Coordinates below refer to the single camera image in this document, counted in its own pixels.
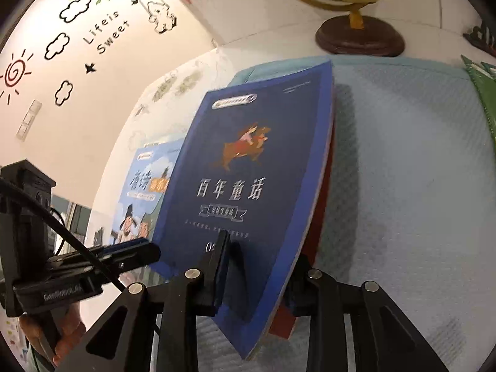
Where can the light blue mat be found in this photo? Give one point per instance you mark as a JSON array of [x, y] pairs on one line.
[[407, 162]]

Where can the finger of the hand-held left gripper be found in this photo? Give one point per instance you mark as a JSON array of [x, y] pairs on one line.
[[135, 254]]

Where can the light blue cartoon figures book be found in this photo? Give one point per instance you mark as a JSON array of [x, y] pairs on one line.
[[143, 186]]

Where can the person's left hand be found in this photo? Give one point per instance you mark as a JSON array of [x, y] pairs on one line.
[[71, 325]]

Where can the red book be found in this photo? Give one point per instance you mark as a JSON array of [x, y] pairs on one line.
[[282, 323]]

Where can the green book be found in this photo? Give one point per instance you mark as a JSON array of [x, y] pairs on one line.
[[486, 85]]

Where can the dark blue storybook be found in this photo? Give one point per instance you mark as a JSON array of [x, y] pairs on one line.
[[248, 170]]

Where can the white light switch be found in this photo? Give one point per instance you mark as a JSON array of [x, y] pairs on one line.
[[30, 118]]

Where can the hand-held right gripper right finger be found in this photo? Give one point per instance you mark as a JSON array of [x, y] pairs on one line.
[[306, 290]]

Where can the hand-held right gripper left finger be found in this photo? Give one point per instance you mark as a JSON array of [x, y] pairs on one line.
[[221, 275]]

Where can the set of wall decals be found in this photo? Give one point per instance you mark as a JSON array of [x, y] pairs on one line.
[[90, 68]]

